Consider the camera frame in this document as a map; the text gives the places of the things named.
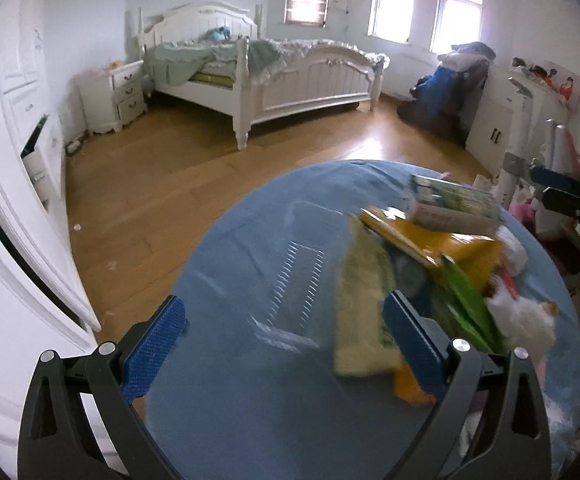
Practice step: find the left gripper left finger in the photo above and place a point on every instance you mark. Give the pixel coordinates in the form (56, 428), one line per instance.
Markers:
(56, 440)

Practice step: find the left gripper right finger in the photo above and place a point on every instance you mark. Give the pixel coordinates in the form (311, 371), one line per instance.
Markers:
(489, 419)

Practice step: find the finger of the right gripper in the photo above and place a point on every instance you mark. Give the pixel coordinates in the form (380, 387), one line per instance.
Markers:
(551, 179)
(562, 202)

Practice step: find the yellow orange snack bag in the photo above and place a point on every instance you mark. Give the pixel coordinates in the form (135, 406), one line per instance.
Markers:
(415, 253)

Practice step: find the cream green snack bag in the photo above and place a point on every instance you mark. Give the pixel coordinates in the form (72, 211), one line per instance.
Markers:
(363, 345)

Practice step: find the grey red desk chair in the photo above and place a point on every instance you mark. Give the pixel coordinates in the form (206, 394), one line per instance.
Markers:
(557, 154)

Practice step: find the pink plush toy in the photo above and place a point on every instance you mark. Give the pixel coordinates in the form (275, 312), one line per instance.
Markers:
(524, 213)

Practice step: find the white chair column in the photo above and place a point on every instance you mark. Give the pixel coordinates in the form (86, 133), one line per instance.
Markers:
(515, 167)

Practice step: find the framed family photo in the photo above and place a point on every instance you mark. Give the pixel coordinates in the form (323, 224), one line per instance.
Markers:
(564, 83)

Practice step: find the white low cabinet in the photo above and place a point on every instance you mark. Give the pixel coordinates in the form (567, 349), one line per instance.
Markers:
(490, 132)

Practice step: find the white crumpled tissue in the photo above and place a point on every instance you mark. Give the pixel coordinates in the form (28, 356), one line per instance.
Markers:
(522, 322)

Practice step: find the green white carton box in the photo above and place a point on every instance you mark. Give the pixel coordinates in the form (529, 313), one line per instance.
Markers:
(443, 206)

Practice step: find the green wrapper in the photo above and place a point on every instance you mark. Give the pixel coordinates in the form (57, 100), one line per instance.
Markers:
(470, 311)

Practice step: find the pile of clothes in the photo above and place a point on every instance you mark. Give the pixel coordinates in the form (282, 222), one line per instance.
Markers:
(438, 100)

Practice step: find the right window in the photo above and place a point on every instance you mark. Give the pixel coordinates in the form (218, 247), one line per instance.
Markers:
(456, 22)

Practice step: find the blue tablecloth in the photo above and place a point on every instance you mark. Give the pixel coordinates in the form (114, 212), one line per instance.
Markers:
(249, 391)

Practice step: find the middle window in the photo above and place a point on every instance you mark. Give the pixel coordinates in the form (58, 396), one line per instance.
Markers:
(391, 20)

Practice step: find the white wardrobe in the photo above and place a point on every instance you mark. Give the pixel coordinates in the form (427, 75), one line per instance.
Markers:
(33, 223)

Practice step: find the white nightstand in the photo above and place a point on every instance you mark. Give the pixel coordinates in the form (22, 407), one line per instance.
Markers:
(112, 98)

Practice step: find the white wooden bed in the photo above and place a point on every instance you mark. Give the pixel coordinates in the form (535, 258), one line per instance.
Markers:
(316, 73)

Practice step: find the green blanket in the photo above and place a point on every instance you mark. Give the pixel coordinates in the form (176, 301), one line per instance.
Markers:
(175, 63)

